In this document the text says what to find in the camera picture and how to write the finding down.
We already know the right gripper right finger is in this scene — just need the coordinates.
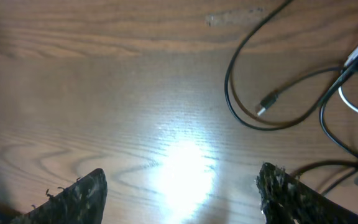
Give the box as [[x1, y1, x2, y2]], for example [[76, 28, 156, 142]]
[[256, 162, 358, 224]]

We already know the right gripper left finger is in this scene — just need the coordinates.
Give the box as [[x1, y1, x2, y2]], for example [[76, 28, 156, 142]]
[[0, 168, 108, 224]]

